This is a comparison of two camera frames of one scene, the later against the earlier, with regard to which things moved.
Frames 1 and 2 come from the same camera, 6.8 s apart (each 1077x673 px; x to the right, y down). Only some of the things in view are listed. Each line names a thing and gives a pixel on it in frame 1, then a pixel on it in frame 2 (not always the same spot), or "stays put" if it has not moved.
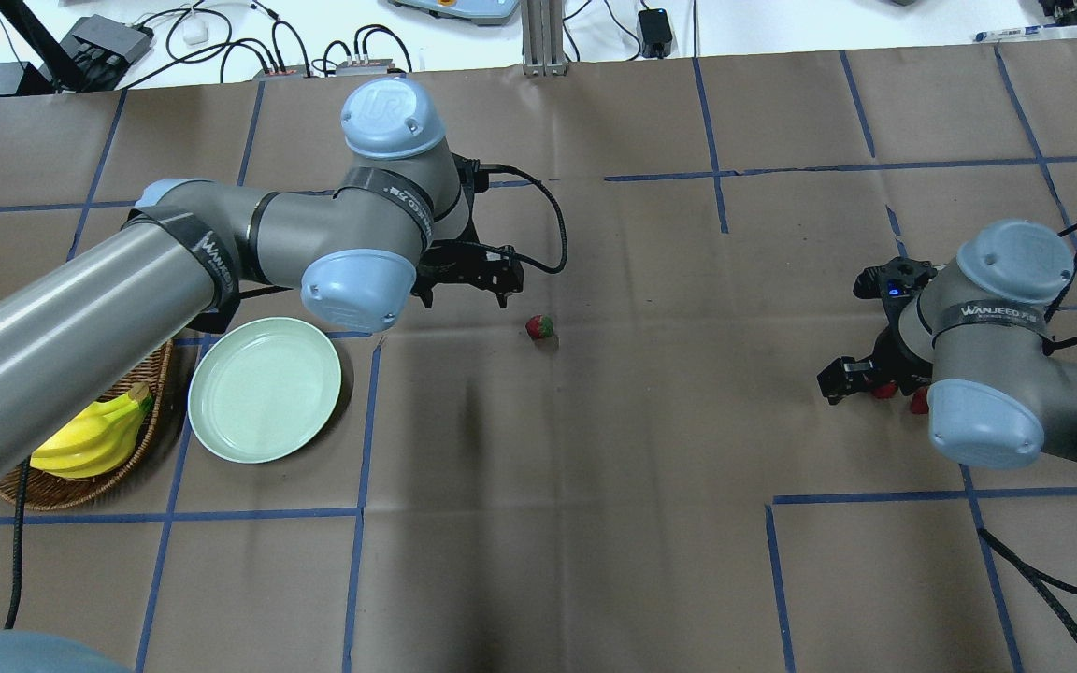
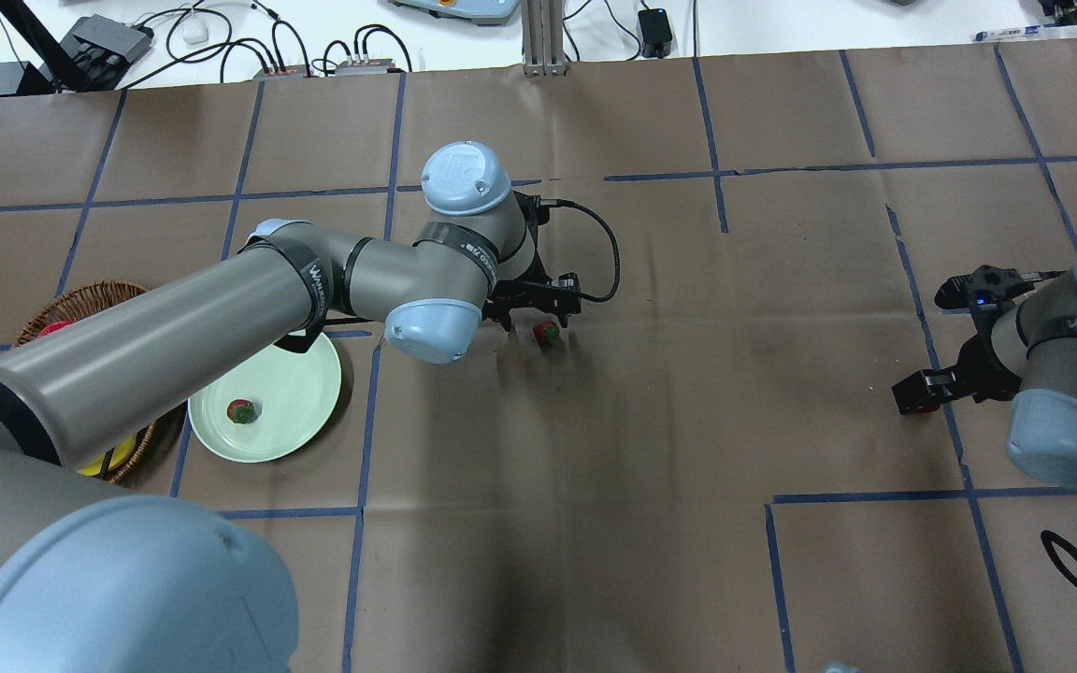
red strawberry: (886, 391) → (546, 332)
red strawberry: (539, 326) → (241, 411)
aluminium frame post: (543, 38) stays put
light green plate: (260, 386) stays put
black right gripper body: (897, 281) → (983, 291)
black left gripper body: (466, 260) → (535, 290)
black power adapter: (655, 32) stays put
